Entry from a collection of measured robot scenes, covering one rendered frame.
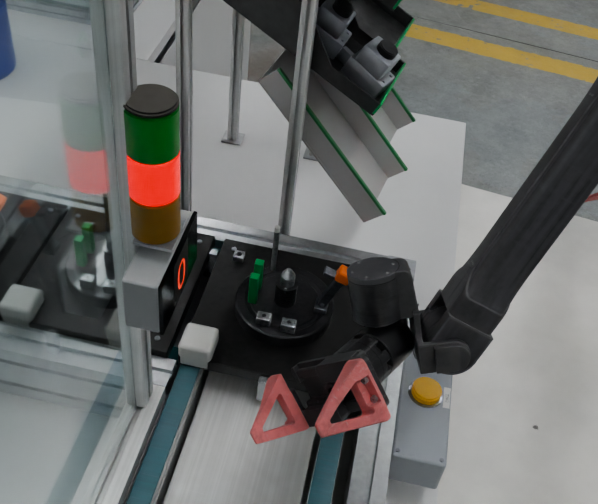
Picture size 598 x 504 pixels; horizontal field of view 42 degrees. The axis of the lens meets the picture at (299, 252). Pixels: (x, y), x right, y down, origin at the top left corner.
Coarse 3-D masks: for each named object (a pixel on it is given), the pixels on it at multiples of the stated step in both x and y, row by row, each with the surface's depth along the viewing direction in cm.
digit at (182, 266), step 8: (184, 248) 82; (184, 256) 83; (176, 264) 80; (184, 264) 84; (176, 272) 81; (184, 272) 85; (176, 280) 82; (184, 280) 86; (176, 288) 82; (176, 296) 83
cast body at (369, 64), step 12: (348, 48) 113; (372, 48) 109; (384, 48) 108; (396, 48) 110; (348, 60) 111; (360, 60) 110; (372, 60) 109; (384, 60) 109; (396, 60) 110; (348, 72) 112; (360, 72) 111; (372, 72) 110; (384, 72) 109; (360, 84) 112; (372, 84) 111; (384, 84) 111; (372, 96) 112
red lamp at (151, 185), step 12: (132, 168) 72; (144, 168) 71; (156, 168) 71; (168, 168) 72; (132, 180) 73; (144, 180) 72; (156, 180) 72; (168, 180) 73; (132, 192) 74; (144, 192) 73; (156, 192) 73; (168, 192) 74; (144, 204) 74; (156, 204) 74
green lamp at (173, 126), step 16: (128, 112) 68; (176, 112) 69; (128, 128) 69; (144, 128) 68; (160, 128) 68; (176, 128) 70; (128, 144) 70; (144, 144) 69; (160, 144) 69; (176, 144) 71; (144, 160) 70; (160, 160) 71
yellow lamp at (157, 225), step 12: (132, 204) 75; (168, 204) 75; (132, 216) 76; (144, 216) 75; (156, 216) 75; (168, 216) 76; (180, 216) 79; (132, 228) 78; (144, 228) 76; (156, 228) 76; (168, 228) 77; (180, 228) 79; (144, 240) 77; (156, 240) 77; (168, 240) 78
